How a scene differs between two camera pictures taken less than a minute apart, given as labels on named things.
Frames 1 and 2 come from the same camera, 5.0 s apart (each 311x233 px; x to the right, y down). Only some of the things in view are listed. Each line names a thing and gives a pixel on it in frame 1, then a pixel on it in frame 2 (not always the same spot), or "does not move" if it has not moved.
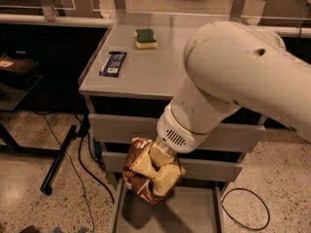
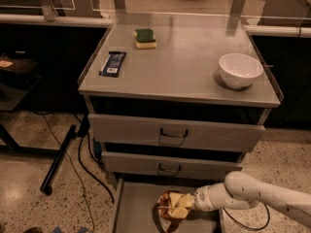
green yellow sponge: [145, 39] does not move
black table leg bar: [47, 186] does not move
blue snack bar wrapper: [113, 64] does not move
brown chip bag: [138, 183] → [164, 222]
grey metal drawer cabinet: [129, 82] does not move
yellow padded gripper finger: [144, 165] → [178, 199]
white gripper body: [179, 130] → [200, 198]
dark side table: [15, 86] does not move
